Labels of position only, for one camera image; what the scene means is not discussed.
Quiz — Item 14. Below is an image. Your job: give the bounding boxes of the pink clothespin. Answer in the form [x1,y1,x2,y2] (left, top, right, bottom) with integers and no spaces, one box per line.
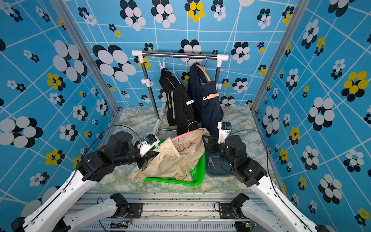
[207,157,215,170]

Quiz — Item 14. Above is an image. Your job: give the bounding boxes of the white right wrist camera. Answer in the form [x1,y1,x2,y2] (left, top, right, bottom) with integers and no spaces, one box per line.
[217,122,232,144]

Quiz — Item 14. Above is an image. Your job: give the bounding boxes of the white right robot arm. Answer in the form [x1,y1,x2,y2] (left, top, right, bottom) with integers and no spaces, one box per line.
[203,135,328,232]

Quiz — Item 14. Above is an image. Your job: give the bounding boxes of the pink plastic hanger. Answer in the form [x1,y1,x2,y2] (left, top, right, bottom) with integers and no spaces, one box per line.
[172,121,203,146]

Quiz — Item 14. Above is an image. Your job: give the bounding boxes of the wooden hanger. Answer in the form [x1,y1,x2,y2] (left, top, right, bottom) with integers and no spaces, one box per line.
[196,54,211,82]

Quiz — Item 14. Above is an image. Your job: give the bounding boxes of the green plastic basket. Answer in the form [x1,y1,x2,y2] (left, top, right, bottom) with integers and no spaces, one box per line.
[145,140,205,186]

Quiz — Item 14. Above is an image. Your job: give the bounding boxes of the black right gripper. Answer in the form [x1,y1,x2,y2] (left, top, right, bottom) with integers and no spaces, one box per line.
[203,134,238,171]

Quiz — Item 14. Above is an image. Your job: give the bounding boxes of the white metal clothes rack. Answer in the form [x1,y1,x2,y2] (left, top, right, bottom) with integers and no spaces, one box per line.
[131,50,229,135]

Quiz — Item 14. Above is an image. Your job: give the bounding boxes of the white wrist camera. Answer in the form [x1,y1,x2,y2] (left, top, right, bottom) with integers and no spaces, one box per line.
[217,122,232,144]
[137,134,160,157]

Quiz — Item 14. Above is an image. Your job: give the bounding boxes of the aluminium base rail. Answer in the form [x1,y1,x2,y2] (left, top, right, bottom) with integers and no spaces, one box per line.
[72,191,308,232]

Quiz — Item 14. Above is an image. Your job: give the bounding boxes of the navy blue shorts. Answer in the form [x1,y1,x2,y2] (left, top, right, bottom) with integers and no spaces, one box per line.
[187,63,224,135]

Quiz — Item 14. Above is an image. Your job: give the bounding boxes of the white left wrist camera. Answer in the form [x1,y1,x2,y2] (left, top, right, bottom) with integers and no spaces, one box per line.
[137,134,160,157]

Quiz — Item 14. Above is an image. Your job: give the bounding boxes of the wooden clothespin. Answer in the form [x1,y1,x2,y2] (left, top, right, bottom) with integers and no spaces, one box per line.
[203,93,219,101]

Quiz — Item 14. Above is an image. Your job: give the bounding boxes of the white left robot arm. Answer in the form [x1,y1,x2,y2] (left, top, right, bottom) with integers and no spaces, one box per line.
[11,131,160,232]

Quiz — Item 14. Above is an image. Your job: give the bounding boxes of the dark teal plastic bin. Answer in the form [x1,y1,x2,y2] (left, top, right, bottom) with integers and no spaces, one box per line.
[205,153,233,177]

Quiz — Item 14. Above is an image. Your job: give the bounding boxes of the black shorts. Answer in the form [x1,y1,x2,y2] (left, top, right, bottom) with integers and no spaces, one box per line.
[159,68,197,135]

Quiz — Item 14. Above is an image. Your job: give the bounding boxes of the beige shorts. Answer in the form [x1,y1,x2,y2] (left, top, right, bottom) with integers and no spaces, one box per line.
[128,128,210,183]

